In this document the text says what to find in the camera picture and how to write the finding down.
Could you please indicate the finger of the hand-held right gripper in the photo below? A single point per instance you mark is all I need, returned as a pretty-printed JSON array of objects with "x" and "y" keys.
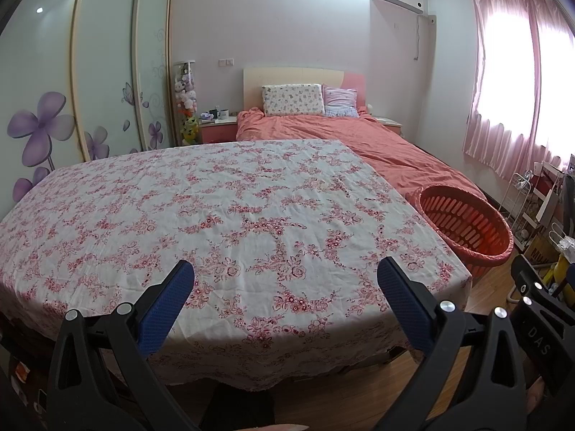
[{"x": 525, "y": 274}]

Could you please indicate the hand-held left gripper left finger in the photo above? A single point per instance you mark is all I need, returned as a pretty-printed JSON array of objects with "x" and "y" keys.
[{"x": 166, "y": 309}]

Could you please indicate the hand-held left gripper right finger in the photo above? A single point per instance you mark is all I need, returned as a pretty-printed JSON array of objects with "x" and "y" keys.
[{"x": 404, "y": 305}]

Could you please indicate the red plastic laundry basket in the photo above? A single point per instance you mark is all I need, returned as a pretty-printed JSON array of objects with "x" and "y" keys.
[{"x": 467, "y": 229}]

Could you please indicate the person's right hand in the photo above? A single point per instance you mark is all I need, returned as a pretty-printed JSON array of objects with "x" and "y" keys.
[{"x": 535, "y": 399}]

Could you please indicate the brown paper bag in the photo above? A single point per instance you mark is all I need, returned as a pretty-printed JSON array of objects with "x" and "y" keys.
[{"x": 541, "y": 249}]

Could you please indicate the pink floral tablecloth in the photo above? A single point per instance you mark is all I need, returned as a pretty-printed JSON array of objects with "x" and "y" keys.
[{"x": 179, "y": 215}]

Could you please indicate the bed with pink cover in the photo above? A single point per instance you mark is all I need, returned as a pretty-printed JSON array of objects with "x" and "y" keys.
[{"x": 359, "y": 139}]

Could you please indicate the pink curtain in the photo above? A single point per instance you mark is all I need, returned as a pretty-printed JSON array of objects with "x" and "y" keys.
[{"x": 503, "y": 98}]

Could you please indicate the green yellow plush toy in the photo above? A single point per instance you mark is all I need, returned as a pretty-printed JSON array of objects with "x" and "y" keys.
[{"x": 189, "y": 129}]

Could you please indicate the pink nightstand with mugs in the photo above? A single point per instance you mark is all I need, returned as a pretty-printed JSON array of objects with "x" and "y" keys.
[{"x": 220, "y": 131}]

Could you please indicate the white mug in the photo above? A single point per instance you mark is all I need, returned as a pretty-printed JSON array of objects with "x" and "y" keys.
[{"x": 223, "y": 113}]

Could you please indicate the pink striped pillow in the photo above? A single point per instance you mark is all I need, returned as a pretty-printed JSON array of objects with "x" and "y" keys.
[{"x": 339, "y": 98}]

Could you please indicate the clear tube of plush toys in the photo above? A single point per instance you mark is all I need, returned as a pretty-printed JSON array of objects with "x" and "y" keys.
[{"x": 185, "y": 85}]

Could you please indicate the floral pillow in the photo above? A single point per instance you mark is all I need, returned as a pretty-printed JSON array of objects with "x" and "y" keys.
[{"x": 292, "y": 98}]

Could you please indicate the sliding wardrobe purple flowers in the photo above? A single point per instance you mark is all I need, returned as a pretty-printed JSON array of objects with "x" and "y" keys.
[{"x": 103, "y": 63}]

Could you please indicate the cream pink headboard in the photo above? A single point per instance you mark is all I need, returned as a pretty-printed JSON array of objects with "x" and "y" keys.
[{"x": 287, "y": 75}]

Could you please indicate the air conditioner pipe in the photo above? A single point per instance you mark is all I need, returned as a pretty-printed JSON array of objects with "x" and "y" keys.
[{"x": 420, "y": 36}]

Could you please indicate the wall switch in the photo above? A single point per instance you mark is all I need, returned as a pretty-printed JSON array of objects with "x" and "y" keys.
[{"x": 226, "y": 61}]

